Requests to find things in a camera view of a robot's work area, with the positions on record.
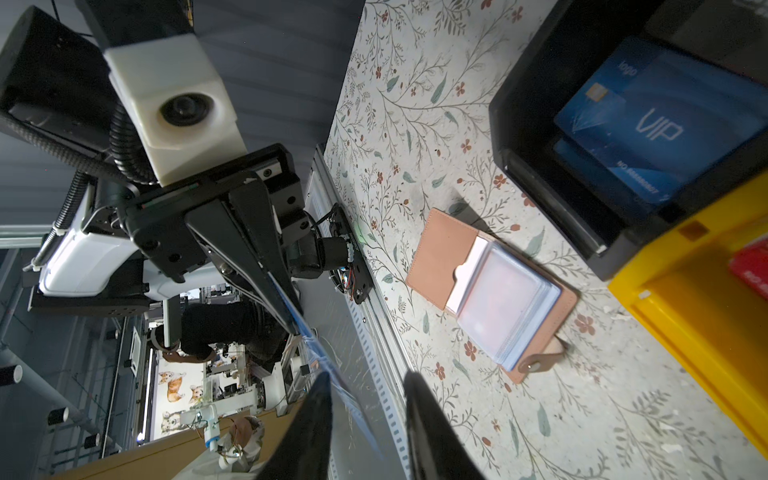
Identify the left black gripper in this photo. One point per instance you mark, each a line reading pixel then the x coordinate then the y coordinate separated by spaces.
pixel 242 215

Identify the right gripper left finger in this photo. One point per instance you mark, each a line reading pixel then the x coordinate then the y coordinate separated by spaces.
pixel 304 452

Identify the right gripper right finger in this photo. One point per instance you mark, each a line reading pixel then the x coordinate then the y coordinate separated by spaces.
pixel 435 451

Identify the blue VIP card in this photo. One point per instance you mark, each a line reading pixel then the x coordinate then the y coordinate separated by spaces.
pixel 327 365

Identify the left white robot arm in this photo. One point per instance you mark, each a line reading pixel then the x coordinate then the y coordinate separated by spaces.
pixel 56 94

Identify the lower red VIP card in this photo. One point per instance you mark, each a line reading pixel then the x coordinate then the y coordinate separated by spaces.
pixel 750 264

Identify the blue card in bin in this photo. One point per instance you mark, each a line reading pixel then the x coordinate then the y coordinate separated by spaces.
pixel 650 120

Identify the yellow plastic bin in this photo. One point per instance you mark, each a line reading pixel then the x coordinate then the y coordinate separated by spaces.
pixel 680 288

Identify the black plastic bin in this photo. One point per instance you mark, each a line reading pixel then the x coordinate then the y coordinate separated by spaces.
pixel 575 39

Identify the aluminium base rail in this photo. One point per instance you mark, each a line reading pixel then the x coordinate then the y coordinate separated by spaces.
pixel 367 351

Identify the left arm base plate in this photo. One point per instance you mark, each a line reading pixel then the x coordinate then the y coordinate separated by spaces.
pixel 353 278

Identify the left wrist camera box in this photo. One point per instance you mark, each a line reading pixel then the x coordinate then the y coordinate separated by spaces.
pixel 178 104

